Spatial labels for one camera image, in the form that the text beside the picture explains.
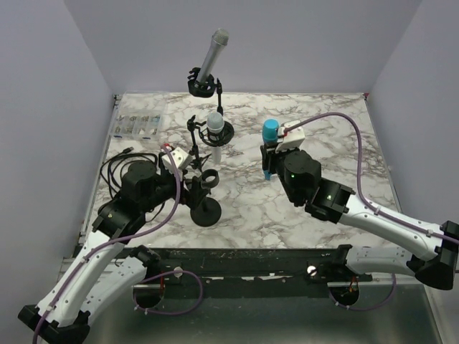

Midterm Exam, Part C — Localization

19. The black short clip stand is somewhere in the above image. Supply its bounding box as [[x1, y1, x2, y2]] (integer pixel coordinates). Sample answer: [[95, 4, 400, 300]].
[[190, 169, 222, 227]]

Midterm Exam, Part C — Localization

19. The blue microphone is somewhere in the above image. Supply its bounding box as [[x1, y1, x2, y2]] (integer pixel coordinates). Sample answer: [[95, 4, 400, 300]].
[[260, 119, 279, 181]]

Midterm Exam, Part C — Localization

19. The black tripod shock-mount stand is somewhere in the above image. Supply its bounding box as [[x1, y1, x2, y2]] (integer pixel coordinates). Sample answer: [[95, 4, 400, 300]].
[[169, 115, 234, 173]]

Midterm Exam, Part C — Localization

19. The white microphone grey head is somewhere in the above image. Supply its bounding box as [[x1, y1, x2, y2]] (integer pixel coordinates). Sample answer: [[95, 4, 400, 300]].
[[207, 112, 224, 164]]

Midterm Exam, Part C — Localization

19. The black tall round-base stand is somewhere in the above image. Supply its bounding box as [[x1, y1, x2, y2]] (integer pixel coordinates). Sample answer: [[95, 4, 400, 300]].
[[186, 66, 236, 137]]

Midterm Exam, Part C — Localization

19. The silver microphone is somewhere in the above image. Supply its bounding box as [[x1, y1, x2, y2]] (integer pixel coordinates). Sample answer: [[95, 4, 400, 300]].
[[196, 28, 230, 83]]

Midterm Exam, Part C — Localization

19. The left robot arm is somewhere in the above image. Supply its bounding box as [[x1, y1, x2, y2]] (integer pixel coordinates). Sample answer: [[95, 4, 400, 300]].
[[18, 155, 219, 343]]

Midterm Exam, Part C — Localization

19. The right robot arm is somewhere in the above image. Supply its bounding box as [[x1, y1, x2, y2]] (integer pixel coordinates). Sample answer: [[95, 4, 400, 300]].
[[260, 144, 458, 290]]

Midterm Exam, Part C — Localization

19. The clear plastic parts box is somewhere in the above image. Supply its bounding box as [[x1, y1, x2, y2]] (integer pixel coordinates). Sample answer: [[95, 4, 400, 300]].
[[110, 102, 167, 140]]

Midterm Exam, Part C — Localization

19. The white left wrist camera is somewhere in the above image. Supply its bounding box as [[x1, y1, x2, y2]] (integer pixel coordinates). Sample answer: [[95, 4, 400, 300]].
[[161, 145, 193, 173]]

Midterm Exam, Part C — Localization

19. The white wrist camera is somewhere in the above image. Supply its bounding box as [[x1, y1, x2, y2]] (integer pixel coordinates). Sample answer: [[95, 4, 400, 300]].
[[275, 120, 306, 153], [161, 145, 193, 173]]

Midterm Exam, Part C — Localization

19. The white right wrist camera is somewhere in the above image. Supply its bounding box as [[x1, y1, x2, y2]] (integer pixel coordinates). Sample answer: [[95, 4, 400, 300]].
[[275, 120, 306, 153]]

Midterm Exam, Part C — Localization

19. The black coiled cable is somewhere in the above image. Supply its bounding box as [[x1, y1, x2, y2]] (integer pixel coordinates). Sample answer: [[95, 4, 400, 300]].
[[100, 145, 166, 216]]

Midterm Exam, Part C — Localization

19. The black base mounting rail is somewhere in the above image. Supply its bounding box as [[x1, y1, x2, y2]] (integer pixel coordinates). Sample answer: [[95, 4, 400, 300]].
[[121, 245, 372, 299]]

